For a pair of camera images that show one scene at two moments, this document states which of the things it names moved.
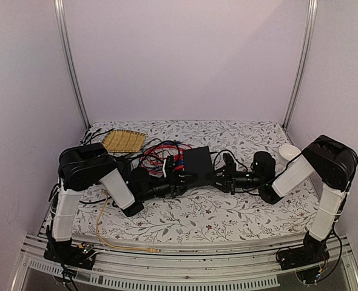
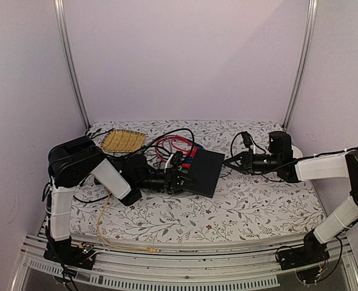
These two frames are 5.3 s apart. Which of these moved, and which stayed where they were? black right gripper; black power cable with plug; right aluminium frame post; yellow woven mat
Moved: black right gripper; black power cable with plug
Stayed: right aluminium frame post; yellow woven mat
